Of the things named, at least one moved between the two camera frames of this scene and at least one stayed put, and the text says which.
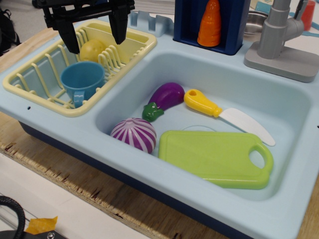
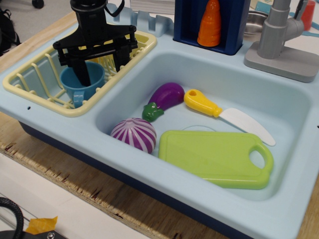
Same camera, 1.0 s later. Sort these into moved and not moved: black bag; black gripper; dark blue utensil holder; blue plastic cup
Moved: black gripper
Not moved: blue plastic cup; black bag; dark blue utensil holder
